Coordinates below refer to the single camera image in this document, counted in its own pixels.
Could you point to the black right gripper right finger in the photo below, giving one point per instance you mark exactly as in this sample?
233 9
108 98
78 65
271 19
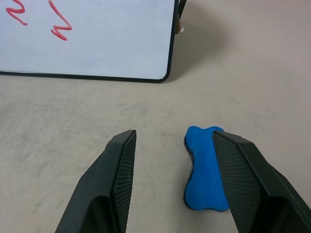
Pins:
255 184

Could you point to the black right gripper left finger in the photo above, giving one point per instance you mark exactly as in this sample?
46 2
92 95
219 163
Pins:
104 184

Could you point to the blue bone-shaped eraser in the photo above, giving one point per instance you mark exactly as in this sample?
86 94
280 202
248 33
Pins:
202 170

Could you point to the black-framed whiteboard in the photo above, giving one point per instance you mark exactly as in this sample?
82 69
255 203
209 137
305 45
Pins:
92 38

